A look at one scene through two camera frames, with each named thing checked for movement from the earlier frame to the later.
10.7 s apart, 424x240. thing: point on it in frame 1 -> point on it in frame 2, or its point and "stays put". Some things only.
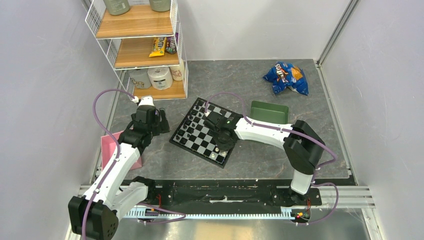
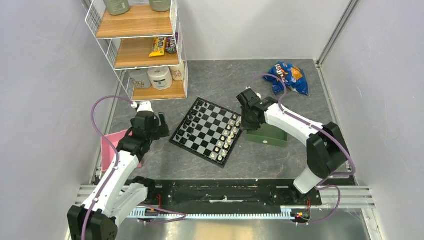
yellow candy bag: [158, 46] stays put
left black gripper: [162, 126] stays put
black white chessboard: [193, 136] stays put
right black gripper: [223, 146] -> [247, 125]
